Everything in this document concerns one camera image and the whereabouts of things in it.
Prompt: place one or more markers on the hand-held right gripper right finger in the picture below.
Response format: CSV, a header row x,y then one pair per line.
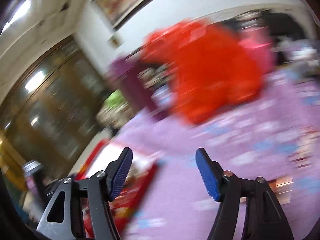
x,y
208,177

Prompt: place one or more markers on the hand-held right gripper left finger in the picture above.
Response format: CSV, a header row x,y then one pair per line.
x,y
121,177

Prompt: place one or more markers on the red gift box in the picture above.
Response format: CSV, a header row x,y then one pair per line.
x,y
142,190

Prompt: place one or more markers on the purple floral tablecloth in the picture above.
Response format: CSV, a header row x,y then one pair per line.
x,y
237,142

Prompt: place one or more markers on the green cloth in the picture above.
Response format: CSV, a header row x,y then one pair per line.
x,y
113,100

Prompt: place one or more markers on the dark wooden glass cabinet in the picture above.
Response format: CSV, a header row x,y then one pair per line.
x,y
55,105

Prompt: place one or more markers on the red plastic bag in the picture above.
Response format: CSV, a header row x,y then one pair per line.
x,y
212,75

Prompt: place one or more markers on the pink cup with knitted sleeve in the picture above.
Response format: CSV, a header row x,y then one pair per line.
x,y
257,50

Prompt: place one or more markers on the gold wall plate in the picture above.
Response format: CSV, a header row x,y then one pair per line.
x,y
114,41

